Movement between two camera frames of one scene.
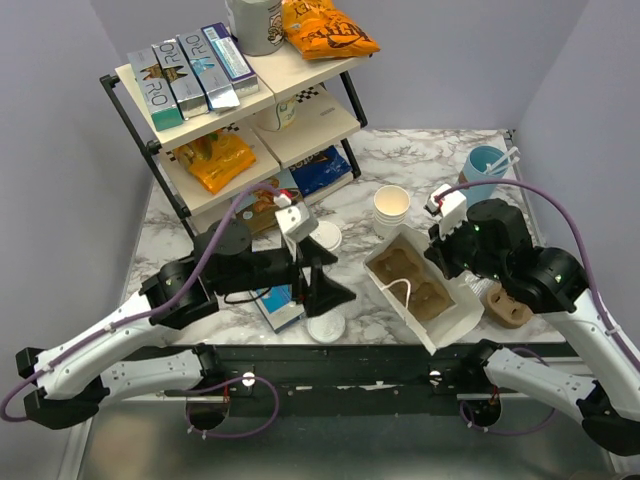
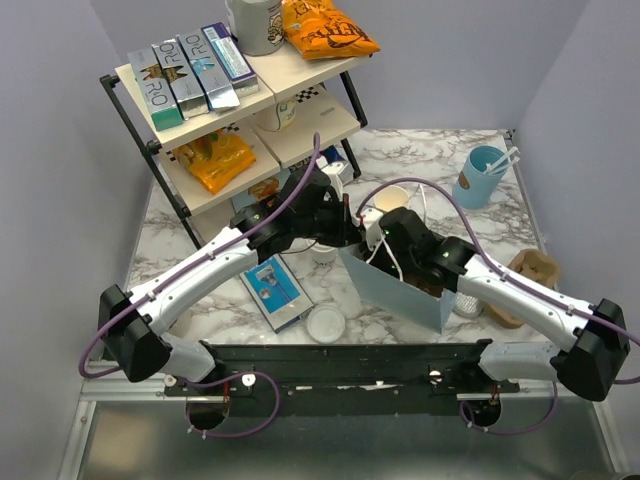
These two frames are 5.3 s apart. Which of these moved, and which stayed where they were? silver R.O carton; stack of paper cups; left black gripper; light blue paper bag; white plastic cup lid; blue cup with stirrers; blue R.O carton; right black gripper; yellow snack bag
Moved: left black gripper; light blue paper bag; right black gripper
Stayed: blue cup with stirrers; white plastic cup lid; yellow snack bag; stack of paper cups; silver R.O carton; blue R.O carton
